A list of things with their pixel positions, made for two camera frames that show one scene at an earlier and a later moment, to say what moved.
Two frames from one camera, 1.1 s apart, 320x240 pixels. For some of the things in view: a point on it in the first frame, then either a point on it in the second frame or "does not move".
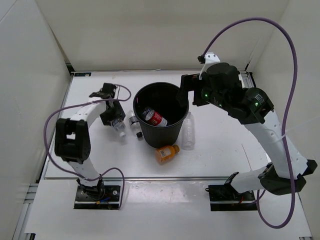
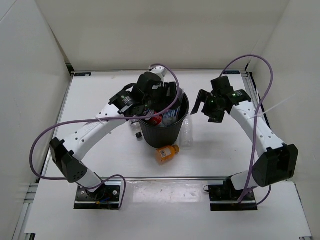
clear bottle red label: x=154 y=117 does not move
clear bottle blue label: x=119 y=125 → x=169 y=116
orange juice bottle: x=164 y=155 does not move
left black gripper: x=119 y=112 → x=160 y=87
